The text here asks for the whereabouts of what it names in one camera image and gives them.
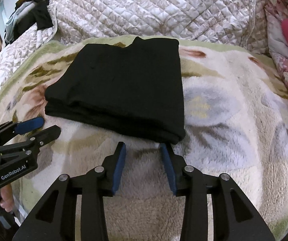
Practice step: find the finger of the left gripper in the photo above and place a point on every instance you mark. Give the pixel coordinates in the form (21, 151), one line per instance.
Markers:
(11, 129)
(37, 140)

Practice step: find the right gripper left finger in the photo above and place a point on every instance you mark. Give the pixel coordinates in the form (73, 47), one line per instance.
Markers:
(113, 169)

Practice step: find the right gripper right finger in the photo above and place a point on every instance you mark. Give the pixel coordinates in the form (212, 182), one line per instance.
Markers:
(173, 165)

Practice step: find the black pants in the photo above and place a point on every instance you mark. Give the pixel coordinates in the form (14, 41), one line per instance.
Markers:
(135, 91)

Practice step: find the person's left hand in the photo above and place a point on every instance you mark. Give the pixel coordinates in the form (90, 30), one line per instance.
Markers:
(7, 201)

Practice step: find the floral fleece blanket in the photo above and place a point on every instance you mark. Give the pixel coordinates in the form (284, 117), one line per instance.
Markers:
(236, 122)

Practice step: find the dark clothes on headboard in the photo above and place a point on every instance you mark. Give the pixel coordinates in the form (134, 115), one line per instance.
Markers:
(26, 15)

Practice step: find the white quilted bedspread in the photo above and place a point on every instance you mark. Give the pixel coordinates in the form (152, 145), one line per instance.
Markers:
(235, 22)

